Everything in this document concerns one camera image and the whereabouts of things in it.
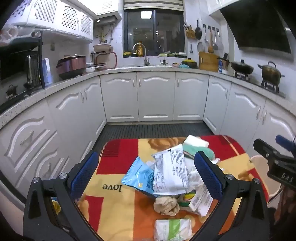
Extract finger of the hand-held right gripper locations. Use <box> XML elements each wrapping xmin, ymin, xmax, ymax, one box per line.
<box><xmin>253</xmin><ymin>138</ymin><xmax>281</xmax><ymax>161</ymax></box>
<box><xmin>275</xmin><ymin>135</ymin><xmax>296</xmax><ymax>151</ymax></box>

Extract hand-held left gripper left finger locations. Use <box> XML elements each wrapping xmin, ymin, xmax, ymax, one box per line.
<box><xmin>23</xmin><ymin>151</ymin><xmax>103</xmax><ymax>241</ymax></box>

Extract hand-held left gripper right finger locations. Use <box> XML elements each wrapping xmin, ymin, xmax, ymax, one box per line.
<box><xmin>192</xmin><ymin>151</ymin><xmax>271</xmax><ymax>241</ymax></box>

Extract beige round bin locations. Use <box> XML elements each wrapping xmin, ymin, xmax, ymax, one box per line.
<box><xmin>250</xmin><ymin>155</ymin><xmax>282</xmax><ymax>204</ymax></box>

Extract green knitted cloth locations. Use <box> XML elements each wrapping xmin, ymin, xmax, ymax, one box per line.
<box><xmin>183</xmin><ymin>144</ymin><xmax>215</xmax><ymax>161</ymax></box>

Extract white blue carton box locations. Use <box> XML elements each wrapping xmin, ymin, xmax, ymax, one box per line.
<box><xmin>188</xmin><ymin>185</ymin><xmax>213</xmax><ymax>216</ymax></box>

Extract yellow green sponge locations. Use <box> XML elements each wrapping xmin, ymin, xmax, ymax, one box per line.
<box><xmin>179</xmin><ymin>190</ymin><xmax>197</xmax><ymax>208</ymax></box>

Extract white foam block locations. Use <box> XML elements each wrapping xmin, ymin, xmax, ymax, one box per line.
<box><xmin>183</xmin><ymin>135</ymin><xmax>210</xmax><ymax>148</ymax></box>

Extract white printed plastic packet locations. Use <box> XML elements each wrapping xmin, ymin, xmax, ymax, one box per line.
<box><xmin>151</xmin><ymin>144</ymin><xmax>189</xmax><ymax>195</ymax></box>

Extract brown paper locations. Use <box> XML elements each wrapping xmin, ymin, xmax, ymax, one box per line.
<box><xmin>153</xmin><ymin>195</ymin><xmax>180</xmax><ymax>216</ymax></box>

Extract blue snack packet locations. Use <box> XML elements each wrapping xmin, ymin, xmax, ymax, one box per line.
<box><xmin>121</xmin><ymin>156</ymin><xmax>155</xmax><ymax>195</ymax></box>

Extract white green plastic packet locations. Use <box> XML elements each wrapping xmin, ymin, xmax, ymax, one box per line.
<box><xmin>154</xmin><ymin>218</ymin><xmax>193</xmax><ymax>241</ymax></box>

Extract red yellow printed blanket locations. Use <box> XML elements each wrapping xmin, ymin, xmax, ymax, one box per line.
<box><xmin>74</xmin><ymin>136</ymin><xmax>270</xmax><ymax>241</ymax></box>

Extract black gas stove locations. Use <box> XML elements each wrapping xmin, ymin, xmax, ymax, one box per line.
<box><xmin>233</xmin><ymin>70</ymin><xmax>286</xmax><ymax>98</ymax></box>

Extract brass lidded pot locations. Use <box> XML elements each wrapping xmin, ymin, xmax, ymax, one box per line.
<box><xmin>257</xmin><ymin>61</ymin><xmax>285</xmax><ymax>81</ymax></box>

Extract dark ribbed floor mat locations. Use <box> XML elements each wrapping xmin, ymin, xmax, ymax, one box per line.
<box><xmin>92</xmin><ymin>122</ymin><xmax>215</xmax><ymax>158</ymax></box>

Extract black lidded wok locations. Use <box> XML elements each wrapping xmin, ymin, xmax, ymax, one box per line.
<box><xmin>231</xmin><ymin>60</ymin><xmax>254</xmax><ymax>75</ymax></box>

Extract white lower kitchen cabinets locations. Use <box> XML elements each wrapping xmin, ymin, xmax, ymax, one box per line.
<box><xmin>0</xmin><ymin>70</ymin><xmax>296</xmax><ymax>204</ymax></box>

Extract wooden cutting board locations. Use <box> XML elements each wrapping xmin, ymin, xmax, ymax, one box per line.
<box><xmin>199</xmin><ymin>51</ymin><xmax>220</xmax><ymax>72</ymax></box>

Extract red electric cooking pot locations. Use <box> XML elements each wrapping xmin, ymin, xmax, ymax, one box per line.
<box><xmin>56</xmin><ymin>55</ymin><xmax>87</xmax><ymax>80</ymax></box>

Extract black casserole yellow lid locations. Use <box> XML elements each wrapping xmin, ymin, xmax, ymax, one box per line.
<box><xmin>181</xmin><ymin>58</ymin><xmax>199</xmax><ymax>69</ymax></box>

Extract black dish rack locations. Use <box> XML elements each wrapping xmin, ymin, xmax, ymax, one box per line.
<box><xmin>90</xmin><ymin>51</ymin><xmax>118</xmax><ymax>70</ymax></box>

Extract black range hood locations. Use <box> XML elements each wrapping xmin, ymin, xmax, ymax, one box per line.
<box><xmin>220</xmin><ymin>0</ymin><xmax>294</xmax><ymax>61</ymax></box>

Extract short steel faucet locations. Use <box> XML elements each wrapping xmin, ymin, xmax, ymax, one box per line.
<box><xmin>160</xmin><ymin>50</ymin><xmax>169</xmax><ymax>66</ymax></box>

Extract black countertop oven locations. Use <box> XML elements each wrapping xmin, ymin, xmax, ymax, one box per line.
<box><xmin>0</xmin><ymin>31</ymin><xmax>45</xmax><ymax>112</ymax></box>

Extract beige large bowl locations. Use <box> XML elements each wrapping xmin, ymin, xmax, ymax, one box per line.
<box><xmin>93</xmin><ymin>44</ymin><xmax>114</xmax><ymax>54</ymax></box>

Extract tall steel faucet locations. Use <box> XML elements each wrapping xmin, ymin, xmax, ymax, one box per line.
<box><xmin>132</xmin><ymin>43</ymin><xmax>150</xmax><ymax>67</ymax></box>

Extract black hanging pan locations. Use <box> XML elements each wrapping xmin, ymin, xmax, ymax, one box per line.
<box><xmin>195</xmin><ymin>20</ymin><xmax>203</xmax><ymax>40</ymax></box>

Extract wooden chopstick holder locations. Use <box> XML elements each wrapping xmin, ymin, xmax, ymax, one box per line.
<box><xmin>184</xmin><ymin>22</ymin><xmax>195</xmax><ymax>39</ymax></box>

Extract dark kitchen window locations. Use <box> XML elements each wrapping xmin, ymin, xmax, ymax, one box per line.
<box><xmin>124</xmin><ymin>9</ymin><xmax>185</xmax><ymax>57</ymax></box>

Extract white lattice upper cabinet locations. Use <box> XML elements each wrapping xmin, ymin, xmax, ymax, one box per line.
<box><xmin>10</xmin><ymin>0</ymin><xmax>94</xmax><ymax>43</ymax></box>

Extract white water heater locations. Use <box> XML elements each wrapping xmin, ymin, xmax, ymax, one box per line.
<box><xmin>94</xmin><ymin>0</ymin><xmax>123</xmax><ymax>25</ymax></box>

